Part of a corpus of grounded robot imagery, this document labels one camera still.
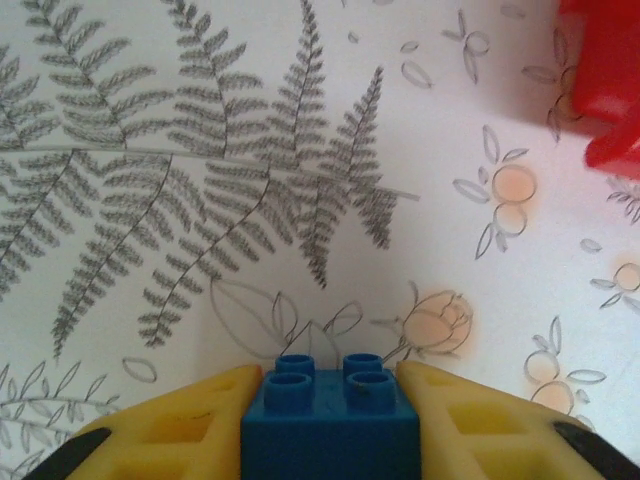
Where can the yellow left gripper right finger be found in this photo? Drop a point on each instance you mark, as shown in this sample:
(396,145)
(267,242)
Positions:
(500,430)

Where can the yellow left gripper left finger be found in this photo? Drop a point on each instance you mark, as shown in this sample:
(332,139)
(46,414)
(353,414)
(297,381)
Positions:
(165,425)

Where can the blue lego brick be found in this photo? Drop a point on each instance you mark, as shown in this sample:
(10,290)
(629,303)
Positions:
(330,440)

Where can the floral print tablecloth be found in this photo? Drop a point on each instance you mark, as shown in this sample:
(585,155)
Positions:
(200,200)

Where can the red compartment bin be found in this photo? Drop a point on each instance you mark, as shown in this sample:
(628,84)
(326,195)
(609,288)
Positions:
(610,75)

